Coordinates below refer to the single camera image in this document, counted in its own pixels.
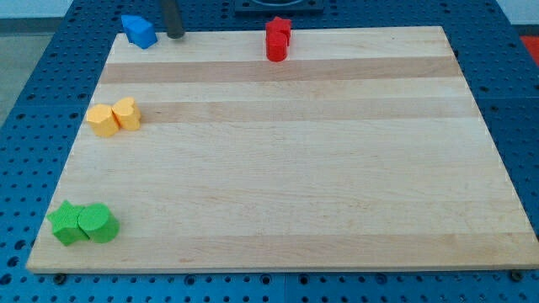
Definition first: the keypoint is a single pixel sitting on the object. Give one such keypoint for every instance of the red cylinder block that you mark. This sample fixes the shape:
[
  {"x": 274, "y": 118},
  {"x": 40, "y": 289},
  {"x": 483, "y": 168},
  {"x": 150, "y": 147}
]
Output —
[{"x": 276, "y": 46}]

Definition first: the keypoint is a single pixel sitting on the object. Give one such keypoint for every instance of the red star block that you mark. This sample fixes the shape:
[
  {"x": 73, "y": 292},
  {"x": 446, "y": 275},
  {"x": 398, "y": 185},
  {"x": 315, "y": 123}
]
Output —
[{"x": 278, "y": 24}]

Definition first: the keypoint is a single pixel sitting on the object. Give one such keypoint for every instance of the blue cube block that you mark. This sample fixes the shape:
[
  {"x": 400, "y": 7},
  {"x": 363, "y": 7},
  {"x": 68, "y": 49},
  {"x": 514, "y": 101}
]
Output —
[{"x": 141, "y": 33}]

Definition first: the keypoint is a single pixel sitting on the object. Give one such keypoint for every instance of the yellow hexagon block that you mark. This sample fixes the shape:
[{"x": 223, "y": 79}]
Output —
[{"x": 102, "y": 121}]

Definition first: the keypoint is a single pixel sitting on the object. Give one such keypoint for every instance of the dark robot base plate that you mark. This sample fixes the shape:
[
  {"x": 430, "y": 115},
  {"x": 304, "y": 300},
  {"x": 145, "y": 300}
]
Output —
[{"x": 245, "y": 7}]

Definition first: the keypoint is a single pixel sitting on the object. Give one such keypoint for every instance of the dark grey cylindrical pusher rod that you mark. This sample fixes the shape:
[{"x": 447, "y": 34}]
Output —
[{"x": 172, "y": 18}]

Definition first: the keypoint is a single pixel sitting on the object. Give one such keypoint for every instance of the green cylinder block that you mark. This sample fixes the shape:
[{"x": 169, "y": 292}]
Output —
[{"x": 98, "y": 223}]

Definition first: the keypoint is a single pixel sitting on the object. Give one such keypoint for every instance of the green star block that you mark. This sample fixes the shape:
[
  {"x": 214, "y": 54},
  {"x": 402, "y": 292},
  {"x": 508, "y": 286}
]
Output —
[{"x": 65, "y": 226}]

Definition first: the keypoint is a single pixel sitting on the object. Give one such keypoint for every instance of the light wooden board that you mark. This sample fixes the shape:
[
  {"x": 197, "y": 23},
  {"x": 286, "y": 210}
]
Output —
[{"x": 364, "y": 150}]

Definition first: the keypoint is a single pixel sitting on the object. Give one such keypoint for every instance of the yellow heart block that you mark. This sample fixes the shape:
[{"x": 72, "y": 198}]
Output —
[{"x": 127, "y": 113}]

